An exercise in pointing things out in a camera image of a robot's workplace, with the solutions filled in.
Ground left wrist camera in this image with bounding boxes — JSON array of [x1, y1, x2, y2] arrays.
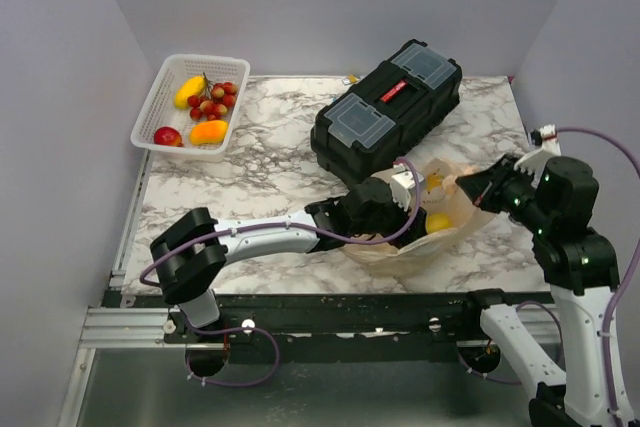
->
[[389, 170, 425, 210]]

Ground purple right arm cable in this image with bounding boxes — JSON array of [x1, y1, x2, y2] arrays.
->
[[457, 125, 640, 427]]

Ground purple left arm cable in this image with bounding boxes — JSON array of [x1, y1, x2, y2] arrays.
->
[[138, 156, 424, 388]]

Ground translucent orange plastic bag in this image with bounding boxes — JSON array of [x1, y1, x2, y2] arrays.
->
[[342, 158, 493, 277]]

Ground yellow fake lemon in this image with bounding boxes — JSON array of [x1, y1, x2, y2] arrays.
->
[[425, 213, 454, 235]]

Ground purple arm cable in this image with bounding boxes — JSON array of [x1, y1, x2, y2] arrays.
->
[[138, 156, 424, 388], [457, 125, 640, 427]]

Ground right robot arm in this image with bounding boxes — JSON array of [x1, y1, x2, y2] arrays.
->
[[456, 155, 639, 426]]

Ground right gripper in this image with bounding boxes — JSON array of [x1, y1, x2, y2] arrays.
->
[[456, 151, 554, 231]]

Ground black base bar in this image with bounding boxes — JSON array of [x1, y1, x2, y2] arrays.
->
[[103, 290, 502, 369]]

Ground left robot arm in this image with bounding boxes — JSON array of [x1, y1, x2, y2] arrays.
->
[[150, 177, 427, 342]]

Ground red yellow fake fruits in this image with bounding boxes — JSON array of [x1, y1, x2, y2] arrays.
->
[[188, 75, 239, 121]]

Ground orange yellow fake mango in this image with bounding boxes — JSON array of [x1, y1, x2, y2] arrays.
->
[[189, 120, 228, 145]]

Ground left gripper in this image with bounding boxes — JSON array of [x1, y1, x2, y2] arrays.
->
[[350, 190, 432, 256]]

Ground white plastic basket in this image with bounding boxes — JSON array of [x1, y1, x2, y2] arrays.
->
[[130, 54, 250, 162]]

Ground aluminium frame rail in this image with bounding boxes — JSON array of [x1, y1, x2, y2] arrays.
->
[[79, 308, 170, 349]]

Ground red fake fruit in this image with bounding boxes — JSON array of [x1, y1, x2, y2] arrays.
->
[[153, 126, 184, 147]]

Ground black plastic toolbox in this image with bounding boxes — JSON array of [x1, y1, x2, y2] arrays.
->
[[310, 39, 462, 187]]

